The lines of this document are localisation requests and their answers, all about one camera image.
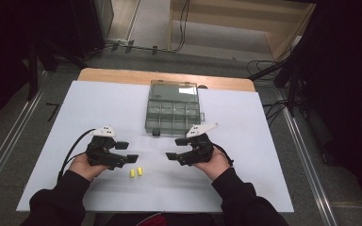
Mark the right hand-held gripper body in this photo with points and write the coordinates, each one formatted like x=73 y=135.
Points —
x=199 y=147

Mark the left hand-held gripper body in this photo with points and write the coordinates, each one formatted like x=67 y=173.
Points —
x=102 y=150

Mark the yellow foam earplug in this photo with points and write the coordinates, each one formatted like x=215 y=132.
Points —
x=139 y=171
x=132 y=173

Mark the clear plastic compartment box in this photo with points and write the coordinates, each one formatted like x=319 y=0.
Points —
x=172 y=116

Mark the person's right hand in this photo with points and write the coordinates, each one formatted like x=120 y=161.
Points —
x=215 y=164

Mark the person's left hand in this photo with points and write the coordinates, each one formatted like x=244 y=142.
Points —
x=83 y=169

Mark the white table sheet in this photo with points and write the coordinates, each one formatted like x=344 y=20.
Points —
x=169 y=188

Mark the person's black clothing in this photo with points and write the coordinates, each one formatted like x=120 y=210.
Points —
x=116 y=219

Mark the red object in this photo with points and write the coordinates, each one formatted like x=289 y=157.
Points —
x=152 y=220

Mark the black metal stand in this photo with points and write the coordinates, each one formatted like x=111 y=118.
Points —
x=33 y=72
x=290 y=78

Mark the dark cabinet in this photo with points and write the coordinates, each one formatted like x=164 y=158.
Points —
x=89 y=25

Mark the wooden shelf unit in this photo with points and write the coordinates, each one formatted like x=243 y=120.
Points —
x=232 y=22

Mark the metal floor rail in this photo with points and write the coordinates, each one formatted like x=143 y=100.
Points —
x=311 y=175
x=9 y=138

